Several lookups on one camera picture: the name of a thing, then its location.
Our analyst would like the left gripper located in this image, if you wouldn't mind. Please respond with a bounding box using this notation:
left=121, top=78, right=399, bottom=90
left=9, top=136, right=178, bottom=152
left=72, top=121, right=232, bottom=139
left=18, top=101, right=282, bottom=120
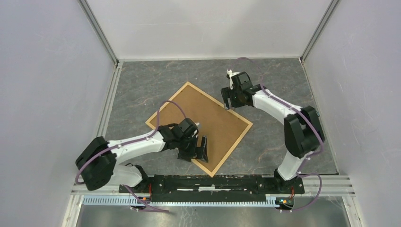
left=177, top=134, right=208, bottom=162

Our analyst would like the brown backing board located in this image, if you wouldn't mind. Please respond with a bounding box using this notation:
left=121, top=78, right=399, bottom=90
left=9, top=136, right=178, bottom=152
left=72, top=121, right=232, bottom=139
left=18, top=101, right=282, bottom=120
left=149, top=85, right=250, bottom=174

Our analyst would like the wooden picture frame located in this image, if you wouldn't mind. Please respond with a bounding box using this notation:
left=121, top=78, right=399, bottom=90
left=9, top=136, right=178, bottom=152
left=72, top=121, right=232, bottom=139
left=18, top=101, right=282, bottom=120
left=145, top=81, right=254, bottom=178

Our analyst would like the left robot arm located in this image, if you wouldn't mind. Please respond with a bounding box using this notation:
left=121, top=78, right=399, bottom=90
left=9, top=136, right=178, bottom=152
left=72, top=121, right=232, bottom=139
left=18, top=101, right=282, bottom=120
left=75, top=118, right=209, bottom=193

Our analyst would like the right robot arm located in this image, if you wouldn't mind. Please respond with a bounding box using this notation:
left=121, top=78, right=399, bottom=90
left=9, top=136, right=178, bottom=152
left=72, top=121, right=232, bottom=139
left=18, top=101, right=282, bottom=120
left=220, top=70, right=325, bottom=193

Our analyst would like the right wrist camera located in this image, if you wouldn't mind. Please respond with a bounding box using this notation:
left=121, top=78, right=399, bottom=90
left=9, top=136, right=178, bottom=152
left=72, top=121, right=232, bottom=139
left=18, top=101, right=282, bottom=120
left=227, top=70, right=239, bottom=90

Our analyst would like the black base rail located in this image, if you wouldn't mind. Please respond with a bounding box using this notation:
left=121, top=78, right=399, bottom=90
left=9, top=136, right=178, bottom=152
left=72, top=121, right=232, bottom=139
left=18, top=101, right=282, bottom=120
left=119, top=175, right=305, bottom=202

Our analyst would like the white slotted cable duct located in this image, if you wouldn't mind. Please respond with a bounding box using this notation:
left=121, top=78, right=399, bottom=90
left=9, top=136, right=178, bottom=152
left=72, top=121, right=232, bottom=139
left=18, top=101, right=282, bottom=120
left=82, top=195, right=293, bottom=208

